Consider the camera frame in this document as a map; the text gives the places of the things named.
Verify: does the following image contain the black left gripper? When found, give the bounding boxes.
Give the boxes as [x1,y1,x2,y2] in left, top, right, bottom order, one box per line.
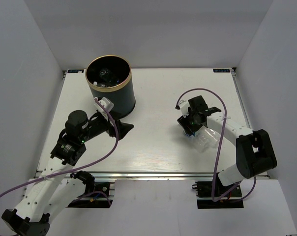
[80,109,134,143]

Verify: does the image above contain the crushed Aquarius bottle blue label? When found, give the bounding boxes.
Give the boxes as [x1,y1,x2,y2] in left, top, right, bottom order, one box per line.
[93,81,111,88]

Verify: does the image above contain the clear bottle dark blue label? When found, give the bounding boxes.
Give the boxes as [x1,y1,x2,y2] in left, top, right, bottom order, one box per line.
[98,68,119,86]

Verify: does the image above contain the clear bottle green-blue label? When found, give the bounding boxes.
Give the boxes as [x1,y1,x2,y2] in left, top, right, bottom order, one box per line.
[183,130,210,153]

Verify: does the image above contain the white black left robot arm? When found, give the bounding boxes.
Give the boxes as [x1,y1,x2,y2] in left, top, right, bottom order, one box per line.
[1,110,134,236]

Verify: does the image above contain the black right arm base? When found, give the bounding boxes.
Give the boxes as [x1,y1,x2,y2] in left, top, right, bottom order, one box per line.
[192,180,244,209]

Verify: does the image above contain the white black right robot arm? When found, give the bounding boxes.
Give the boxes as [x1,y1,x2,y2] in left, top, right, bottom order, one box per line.
[176,96,277,196]

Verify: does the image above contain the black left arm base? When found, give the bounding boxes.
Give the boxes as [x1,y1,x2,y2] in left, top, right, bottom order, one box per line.
[67,182,115,208]

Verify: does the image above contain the dark bin with gold rim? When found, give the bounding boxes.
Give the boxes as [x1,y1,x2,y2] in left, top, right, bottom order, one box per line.
[85,55,136,118]

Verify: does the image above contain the wide clear plastic bottle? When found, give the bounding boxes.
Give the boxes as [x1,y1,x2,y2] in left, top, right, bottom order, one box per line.
[200,127,220,148]

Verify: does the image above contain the blue logo sticker right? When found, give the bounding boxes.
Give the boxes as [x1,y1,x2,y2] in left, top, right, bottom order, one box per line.
[213,68,230,73]

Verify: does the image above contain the blue logo sticker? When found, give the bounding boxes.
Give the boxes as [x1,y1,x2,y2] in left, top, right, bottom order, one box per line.
[67,69,84,74]
[213,68,230,73]

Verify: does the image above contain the blue logo sticker left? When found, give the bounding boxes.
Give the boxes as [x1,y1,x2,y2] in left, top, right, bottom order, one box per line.
[67,69,84,74]

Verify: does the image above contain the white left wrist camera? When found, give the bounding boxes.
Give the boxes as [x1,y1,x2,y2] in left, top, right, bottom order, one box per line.
[94,97,114,120]

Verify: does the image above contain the aluminium right table rail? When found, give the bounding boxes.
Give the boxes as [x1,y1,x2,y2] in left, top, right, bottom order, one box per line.
[232,67,269,177]

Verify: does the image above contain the aluminium table rail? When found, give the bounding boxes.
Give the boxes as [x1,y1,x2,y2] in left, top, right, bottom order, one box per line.
[232,67,269,177]
[34,171,269,181]

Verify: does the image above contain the aluminium front table rail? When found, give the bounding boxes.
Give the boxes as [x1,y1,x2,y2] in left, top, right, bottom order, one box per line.
[34,171,269,181]

